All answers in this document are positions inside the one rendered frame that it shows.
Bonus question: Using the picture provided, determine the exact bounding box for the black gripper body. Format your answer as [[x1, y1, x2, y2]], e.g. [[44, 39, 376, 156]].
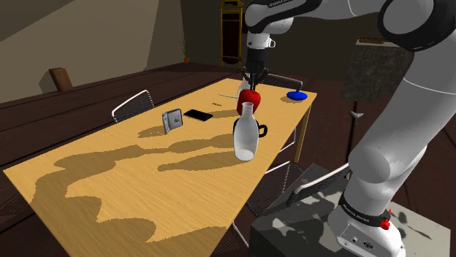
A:
[[246, 48, 268, 74]]

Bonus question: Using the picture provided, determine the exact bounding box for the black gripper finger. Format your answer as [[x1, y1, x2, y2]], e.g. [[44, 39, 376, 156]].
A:
[[240, 66, 255, 91], [254, 68, 270, 91]]

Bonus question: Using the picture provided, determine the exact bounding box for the white bottle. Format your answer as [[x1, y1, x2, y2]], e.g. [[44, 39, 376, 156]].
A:
[[237, 79, 251, 99]]

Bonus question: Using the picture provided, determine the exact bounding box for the red apple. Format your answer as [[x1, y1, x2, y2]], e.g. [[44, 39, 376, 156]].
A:
[[236, 88, 262, 116]]

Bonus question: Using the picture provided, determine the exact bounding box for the tall yellow framed cabinet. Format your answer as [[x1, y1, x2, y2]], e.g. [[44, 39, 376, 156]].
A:
[[219, 0, 245, 69]]

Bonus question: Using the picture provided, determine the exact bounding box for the black mug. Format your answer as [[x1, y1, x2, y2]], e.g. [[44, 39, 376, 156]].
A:
[[232, 118, 268, 139]]

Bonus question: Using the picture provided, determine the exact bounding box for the black phone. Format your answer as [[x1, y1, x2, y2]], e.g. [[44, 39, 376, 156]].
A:
[[183, 108, 214, 123]]

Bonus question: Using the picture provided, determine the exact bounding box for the white vase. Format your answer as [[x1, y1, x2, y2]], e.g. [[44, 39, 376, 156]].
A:
[[232, 101, 260, 162]]

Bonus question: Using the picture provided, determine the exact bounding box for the potted plant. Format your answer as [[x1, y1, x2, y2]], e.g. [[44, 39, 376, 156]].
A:
[[180, 38, 191, 65]]

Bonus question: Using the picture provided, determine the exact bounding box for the grey upright box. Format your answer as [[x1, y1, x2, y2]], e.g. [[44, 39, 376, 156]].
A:
[[161, 108, 184, 135]]

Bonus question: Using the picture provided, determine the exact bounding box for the dark stone counter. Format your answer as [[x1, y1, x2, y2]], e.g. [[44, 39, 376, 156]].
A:
[[339, 36, 417, 105]]

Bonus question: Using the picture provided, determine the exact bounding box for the wooden table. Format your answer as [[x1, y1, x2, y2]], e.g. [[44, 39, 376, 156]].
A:
[[2, 77, 318, 257]]

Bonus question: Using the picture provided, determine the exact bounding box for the grey robot stand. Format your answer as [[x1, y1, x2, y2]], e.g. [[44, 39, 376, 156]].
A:
[[248, 163, 452, 257]]

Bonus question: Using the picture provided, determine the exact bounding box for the brown box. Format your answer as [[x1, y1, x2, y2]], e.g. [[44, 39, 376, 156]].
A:
[[48, 66, 75, 93]]

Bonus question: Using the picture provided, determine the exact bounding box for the mesh chair with white frame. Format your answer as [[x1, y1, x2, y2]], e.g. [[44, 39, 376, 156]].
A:
[[110, 89, 156, 124], [262, 73, 304, 92], [232, 160, 352, 248]]

